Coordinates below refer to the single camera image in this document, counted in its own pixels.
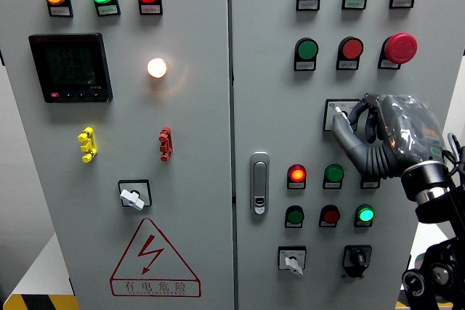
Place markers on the small white label plate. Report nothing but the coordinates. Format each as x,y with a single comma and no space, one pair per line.
389,64
151,9
332,185
347,65
309,4
305,66
108,10
60,11
327,225
293,226
296,185
363,225
370,184
355,4
401,3

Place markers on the small green unlit lamp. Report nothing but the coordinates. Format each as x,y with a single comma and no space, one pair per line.
334,173

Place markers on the large red stop button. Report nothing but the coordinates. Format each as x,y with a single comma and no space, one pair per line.
400,48

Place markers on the small green lit lamp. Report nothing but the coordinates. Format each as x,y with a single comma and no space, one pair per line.
365,214

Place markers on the large red push button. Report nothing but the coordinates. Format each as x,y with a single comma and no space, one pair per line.
351,48

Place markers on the small red push button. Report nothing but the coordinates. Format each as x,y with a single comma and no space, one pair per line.
330,216

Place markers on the small red lit lamp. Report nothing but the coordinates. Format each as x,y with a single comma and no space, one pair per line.
297,174

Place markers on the pale grey cabinet door, lock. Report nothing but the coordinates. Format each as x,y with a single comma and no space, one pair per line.
279,125

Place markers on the large green push button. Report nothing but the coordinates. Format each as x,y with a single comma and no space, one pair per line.
307,49

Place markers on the small green push button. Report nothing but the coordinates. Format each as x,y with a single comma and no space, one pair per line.
295,216

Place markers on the silver door lock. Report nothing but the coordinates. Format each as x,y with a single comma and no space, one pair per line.
259,183

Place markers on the black and yellow striped tape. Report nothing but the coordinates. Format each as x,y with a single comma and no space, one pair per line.
400,305
40,302

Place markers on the pale grey cabinet door, display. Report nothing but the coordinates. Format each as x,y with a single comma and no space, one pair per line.
200,125

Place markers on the white glowing lamp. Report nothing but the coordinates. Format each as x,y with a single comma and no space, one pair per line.
157,67

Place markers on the red warning triangle sign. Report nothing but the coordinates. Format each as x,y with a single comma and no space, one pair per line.
155,286

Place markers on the black display meter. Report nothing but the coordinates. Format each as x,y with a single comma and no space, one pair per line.
70,67

